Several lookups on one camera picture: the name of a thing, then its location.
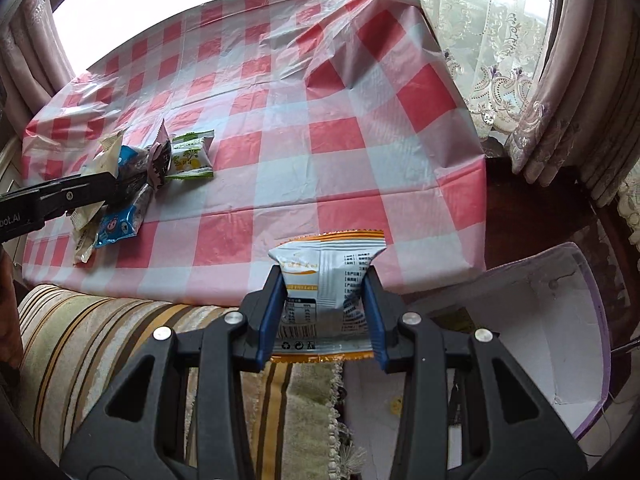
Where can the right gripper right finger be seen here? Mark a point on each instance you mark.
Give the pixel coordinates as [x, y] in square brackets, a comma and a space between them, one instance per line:
[383, 311]

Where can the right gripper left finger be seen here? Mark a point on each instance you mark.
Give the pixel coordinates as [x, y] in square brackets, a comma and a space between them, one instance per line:
[262, 311]

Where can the orange white snack pack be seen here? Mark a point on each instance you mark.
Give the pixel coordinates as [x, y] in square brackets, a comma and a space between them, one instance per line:
[322, 318]

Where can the person left hand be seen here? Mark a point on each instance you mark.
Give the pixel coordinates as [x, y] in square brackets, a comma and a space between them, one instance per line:
[11, 344]

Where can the clear banana chip pack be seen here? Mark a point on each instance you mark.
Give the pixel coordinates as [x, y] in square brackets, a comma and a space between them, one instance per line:
[86, 222]

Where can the small cream candy pack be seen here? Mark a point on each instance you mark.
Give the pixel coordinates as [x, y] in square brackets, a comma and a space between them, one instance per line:
[107, 158]

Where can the pink black snack pack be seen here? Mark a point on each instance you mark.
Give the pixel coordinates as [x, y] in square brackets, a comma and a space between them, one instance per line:
[159, 158]

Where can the white purple storage box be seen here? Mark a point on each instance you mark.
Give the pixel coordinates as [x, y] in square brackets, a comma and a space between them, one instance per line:
[547, 311]

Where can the green white ginkgo snack pack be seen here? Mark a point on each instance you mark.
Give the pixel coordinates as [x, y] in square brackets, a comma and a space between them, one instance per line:
[189, 157]

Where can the red checkered tablecloth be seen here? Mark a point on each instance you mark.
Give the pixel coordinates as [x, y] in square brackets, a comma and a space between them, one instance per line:
[328, 115]

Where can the pink floral curtain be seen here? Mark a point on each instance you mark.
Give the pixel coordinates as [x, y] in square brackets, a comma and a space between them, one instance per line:
[584, 111]

